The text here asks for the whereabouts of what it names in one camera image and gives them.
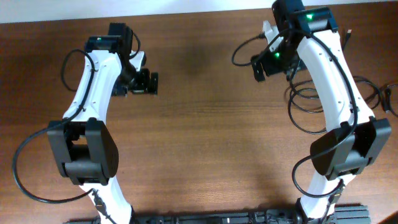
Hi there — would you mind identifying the black usb cable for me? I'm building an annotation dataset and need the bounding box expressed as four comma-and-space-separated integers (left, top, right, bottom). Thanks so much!
284, 29, 398, 119

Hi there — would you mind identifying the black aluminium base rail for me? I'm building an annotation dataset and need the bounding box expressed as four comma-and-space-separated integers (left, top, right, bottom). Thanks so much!
65, 203, 371, 224

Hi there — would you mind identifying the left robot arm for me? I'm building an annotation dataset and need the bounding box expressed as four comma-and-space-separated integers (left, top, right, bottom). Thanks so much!
47, 23, 159, 223

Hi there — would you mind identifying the black audio jack cable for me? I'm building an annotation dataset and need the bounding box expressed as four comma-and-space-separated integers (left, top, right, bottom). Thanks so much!
287, 75, 392, 135

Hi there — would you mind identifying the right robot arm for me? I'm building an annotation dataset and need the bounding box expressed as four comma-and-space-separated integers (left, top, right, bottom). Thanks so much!
251, 1, 391, 223

